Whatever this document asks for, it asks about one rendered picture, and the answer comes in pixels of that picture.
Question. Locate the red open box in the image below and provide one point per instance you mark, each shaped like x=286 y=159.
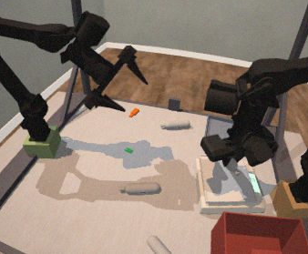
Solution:
x=256 y=234

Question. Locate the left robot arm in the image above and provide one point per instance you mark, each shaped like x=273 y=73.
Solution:
x=269 y=78

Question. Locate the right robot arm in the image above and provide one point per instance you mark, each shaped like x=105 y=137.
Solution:
x=50 y=37

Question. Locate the white gas cylinder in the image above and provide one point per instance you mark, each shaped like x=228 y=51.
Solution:
x=157 y=246

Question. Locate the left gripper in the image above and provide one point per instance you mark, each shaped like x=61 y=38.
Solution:
x=217 y=149

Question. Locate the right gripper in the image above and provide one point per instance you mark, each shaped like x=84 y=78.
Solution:
x=98 y=68

